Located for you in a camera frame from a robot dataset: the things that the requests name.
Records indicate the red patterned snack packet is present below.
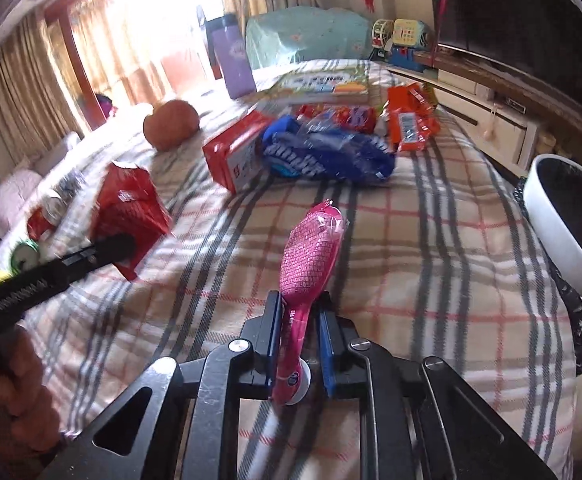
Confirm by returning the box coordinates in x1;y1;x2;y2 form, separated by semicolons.
296;104;376;133

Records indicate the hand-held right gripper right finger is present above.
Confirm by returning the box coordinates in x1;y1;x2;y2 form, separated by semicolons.
318;292;559;480

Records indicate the toy cash register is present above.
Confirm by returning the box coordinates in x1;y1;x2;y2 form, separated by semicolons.
388;19;434;66

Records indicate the dark blue snack packet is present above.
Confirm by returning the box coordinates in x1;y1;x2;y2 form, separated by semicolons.
262;115;396;183

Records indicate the flat green picture box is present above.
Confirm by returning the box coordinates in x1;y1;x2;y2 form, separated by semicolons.
256;62;372;106

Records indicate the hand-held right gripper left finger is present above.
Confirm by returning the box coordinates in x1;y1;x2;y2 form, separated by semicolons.
36;290;286;480

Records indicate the person's left hand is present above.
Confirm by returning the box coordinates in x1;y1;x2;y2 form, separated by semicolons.
0;325;64;456

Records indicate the purple water bottle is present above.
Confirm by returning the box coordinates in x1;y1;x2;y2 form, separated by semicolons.
197;6;256;99

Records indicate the white television cabinet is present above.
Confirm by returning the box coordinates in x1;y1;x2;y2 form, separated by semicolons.
386;45;582;181

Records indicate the pink ribbon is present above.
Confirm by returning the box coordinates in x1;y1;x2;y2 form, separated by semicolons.
436;0;452;61

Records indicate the round cage rattle toy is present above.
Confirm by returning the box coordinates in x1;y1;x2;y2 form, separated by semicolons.
371;19;394;51

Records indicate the teal covered armchair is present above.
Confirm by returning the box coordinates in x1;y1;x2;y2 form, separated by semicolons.
245;7;364;71

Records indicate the black television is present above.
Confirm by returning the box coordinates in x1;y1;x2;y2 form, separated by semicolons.
426;0;582;68

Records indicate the crumpled silver foil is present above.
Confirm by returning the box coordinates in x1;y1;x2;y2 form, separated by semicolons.
53;170;84;196

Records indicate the red drink can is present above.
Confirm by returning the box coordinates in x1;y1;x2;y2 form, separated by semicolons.
27;195;66;241

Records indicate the orange snack packet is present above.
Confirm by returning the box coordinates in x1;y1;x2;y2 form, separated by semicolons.
386;84;442;153

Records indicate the white bin with black bag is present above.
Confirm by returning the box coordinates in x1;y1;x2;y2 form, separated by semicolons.
513;154;582;376

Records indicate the pink hairbrush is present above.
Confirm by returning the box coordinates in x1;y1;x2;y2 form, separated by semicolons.
271;199;349;406

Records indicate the green drink can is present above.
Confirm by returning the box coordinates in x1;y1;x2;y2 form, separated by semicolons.
11;240;42;273

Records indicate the red white box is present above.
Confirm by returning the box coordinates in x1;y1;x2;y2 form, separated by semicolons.
202;110;274;195

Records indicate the red apple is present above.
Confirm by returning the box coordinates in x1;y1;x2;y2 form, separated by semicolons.
143;100;200;152

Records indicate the light sofa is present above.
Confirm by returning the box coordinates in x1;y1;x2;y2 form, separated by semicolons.
0;130;86;241

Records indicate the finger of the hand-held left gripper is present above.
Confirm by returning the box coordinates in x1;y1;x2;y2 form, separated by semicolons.
53;234;138;281

